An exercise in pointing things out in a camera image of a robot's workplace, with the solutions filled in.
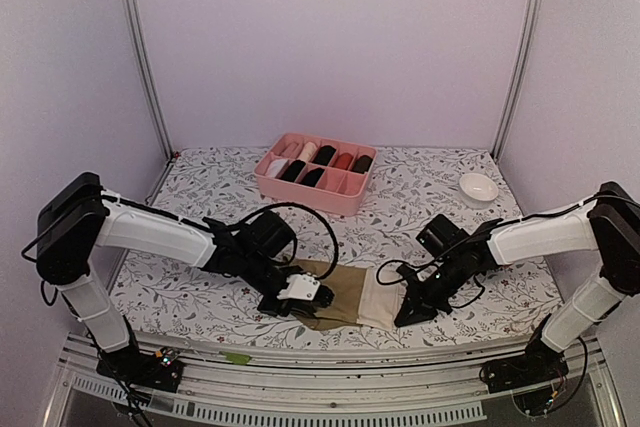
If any khaki underwear cream waistband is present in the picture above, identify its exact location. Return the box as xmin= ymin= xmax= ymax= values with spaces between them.
xmin=294 ymin=264 xmax=406 ymax=332

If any white bowl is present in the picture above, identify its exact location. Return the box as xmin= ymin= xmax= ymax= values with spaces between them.
xmin=458 ymin=173 xmax=499 ymax=209

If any pink divided storage box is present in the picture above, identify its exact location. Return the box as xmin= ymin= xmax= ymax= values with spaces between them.
xmin=254 ymin=133 xmax=378 ymax=216

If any right aluminium frame post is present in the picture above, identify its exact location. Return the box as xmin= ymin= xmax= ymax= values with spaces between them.
xmin=491 ymin=0 xmax=543 ymax=163

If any red rolled underwear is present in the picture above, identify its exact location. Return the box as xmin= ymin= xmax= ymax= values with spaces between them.
xmin=333 ymin=152 xmax=353 ymax=170

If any aluminium front rail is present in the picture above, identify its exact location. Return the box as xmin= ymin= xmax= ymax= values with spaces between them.
xmin=44 ymin=331 xmax=626 ymax=427

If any black rolled underwear front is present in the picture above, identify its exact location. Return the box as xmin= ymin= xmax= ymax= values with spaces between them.
xmin=279 ymin=160 xmax=306 ymax=182

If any pink folded cloth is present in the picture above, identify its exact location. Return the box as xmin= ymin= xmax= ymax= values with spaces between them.
xmin=278 ymin=142 xmax=299 ymax=158

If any left aluminium frame post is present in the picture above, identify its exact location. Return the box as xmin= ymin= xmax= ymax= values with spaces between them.
xmin=122 ymin=0 xmax=175 ymax=161

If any olive rolled underwear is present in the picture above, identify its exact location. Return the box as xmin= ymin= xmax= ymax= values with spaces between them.
xmin=351 ymin=155 xmax=373 ymax=174

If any green tape scrap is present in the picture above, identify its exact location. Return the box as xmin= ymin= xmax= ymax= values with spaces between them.
xmin=223 ymin=352 xmax=251 ymax=365

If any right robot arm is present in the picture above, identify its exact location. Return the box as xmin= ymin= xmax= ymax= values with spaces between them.
xmin=394 ymin=182 xmax=639 ymax=383

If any black rolled underwear back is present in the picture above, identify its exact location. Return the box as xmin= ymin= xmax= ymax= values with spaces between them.
xmin=312 ymin=145 xmax=336 ymax=166

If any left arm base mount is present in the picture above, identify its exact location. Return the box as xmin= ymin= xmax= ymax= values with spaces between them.
xmin=96 ymin=344 xmax=185 ymax=393

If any black underwear white trim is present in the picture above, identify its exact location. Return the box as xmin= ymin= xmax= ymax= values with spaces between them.
xmin=300 ymin=168 xmax=325 ymax=187

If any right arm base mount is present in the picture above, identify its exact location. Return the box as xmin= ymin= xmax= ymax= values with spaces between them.
xmin=479 ymin=339 xmax=569 ymax=417

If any black rolled underwear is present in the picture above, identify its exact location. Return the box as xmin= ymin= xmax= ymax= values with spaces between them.
xmin=312 ymin=145 xmax=336 ymax=166
xmin=279 ymin=160 xmax=306 ymax=182

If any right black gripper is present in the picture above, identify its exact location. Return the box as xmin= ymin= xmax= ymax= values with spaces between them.
xmin=396 ymin=254 xmax=469 ymax=328

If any white folded cloth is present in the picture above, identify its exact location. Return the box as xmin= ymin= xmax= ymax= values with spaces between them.
xmin=265 ymin=158 xmax=289 ymax=178

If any beige rolled underwear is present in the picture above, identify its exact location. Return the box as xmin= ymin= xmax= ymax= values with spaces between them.
xmin=297 ymin=142 xmax=318 ymax=163

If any aluminium frame post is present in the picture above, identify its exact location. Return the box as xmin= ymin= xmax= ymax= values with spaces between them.
xmin=491 ymin=0 xmax=543 ymax=163
xmin=122 ymin=0 xmax=175 ymax=161

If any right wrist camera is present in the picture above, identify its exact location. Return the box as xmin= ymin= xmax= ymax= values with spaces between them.
xmin=396 ymin=264 xmax=431 ymax=284

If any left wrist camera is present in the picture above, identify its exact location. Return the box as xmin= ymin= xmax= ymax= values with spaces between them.
xmin=277 ymin=273 xmax=321 ymax=301

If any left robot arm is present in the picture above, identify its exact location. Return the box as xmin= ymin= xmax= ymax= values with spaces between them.
xmin=20 ymin=172 xmax=338 ymax=381

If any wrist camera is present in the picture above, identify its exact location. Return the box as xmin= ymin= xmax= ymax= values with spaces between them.
xmin=277 ymin=273 xmax=321 ymax=301
xmin=396 ymin=264 xmax=431 ymax=284

